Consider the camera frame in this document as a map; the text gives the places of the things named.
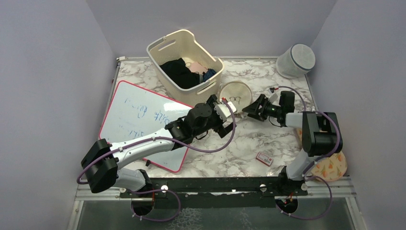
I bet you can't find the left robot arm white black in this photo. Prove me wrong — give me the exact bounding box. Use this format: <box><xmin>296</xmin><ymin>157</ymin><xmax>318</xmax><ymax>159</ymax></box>
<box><xmin>77</xmin><ymin>94</ymin><xmax>237</xmax><ymax>197</ymax></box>

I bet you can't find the blue garment in basket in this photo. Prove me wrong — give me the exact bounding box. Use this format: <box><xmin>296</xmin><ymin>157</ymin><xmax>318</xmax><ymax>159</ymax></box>
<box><xmin>202</xmin><ymin>69</ymin><xmax>217</xmax><ymax>82</ymax></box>

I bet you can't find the carrot pattern round cushion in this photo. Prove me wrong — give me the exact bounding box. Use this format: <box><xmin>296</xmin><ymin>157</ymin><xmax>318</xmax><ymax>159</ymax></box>
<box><xmin>296</xmin><ymin>128</ymin><xmax>348</xmax><ymax>182</ymax></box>

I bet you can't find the black garment in basket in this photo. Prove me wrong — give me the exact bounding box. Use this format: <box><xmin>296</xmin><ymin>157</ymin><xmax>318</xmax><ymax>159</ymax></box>
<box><xmin>160</xmin><ymin>58</ymin><xmax>203</xmax><ymax>89</ymax></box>

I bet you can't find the pink garment in basket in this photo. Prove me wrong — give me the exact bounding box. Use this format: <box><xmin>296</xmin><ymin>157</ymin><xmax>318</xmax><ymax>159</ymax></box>
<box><xmin>185</xmin><ymin>62</ymin><xmax>208</xmax><ymax>75</ymax></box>

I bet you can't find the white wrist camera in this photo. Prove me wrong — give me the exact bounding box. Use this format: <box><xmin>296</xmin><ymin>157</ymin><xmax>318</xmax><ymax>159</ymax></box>
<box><xmin>268</xmin><ymin>86</ymin><xmax>279</xmax><ymax>104</ymax></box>
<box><xmin>214</xmin><ymin>102</ymin><xmax>237</xmax><ymax>122</ymax></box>

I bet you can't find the small red white card box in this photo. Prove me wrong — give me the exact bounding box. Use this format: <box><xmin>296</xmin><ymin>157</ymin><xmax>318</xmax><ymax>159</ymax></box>
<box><xmin>256</xmin><ymin>152</ymin><xmax>273</xmax><ymax>166</ymax></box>

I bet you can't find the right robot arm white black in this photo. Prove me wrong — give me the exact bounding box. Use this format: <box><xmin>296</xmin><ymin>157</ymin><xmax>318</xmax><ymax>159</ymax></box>
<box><xmin>242</xmin><ymin>91</ymin><xmax>343</xmax><ymax>195</ymax></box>

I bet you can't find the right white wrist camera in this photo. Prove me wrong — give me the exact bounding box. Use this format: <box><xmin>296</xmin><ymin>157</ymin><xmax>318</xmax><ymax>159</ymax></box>
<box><xmin>268</xmin><ymin>86</ymin><xmax>279</xmax><ymax>104</ymax></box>

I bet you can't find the black mounting rail base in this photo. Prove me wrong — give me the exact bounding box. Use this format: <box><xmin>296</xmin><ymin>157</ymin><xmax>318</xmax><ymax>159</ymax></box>
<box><xmin>120</xmin><ymin>176</ymin><xmax>308</xmax><ymax>209</ymax></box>

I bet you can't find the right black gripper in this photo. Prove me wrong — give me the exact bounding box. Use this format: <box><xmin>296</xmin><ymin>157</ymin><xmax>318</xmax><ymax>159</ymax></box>
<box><xmin>242</xmin><ymin>94</ymin><xmax>282</xmax><ymax>122</ymax></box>

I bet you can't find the cream plastic laundry basket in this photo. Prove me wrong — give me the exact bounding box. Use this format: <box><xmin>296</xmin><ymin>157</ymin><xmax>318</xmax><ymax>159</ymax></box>
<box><xmin>147</xmin><ymin>29</ymin><xmax>225</xmax><ymax>105</ymax></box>

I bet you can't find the red framed whiteboard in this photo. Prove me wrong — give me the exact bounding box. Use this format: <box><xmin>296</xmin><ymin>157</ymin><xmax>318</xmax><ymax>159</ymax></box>
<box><xmin>99</xmin><ymin>80</ymin><xmax>194</xmax><ymax>173</ymax></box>

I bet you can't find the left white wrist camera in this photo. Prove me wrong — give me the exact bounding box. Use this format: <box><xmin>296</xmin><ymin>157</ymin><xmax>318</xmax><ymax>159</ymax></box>
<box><xmin>214</xmin><ymin>102</ymin><xmax>237</xmax><ymax>122</ymax></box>

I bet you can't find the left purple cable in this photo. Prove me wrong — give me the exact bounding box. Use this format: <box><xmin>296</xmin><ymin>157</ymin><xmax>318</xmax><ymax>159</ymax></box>
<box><xmin>77</xmin><ymin>100</ymin><xmax>237</xmax><ymax>222</ymax></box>

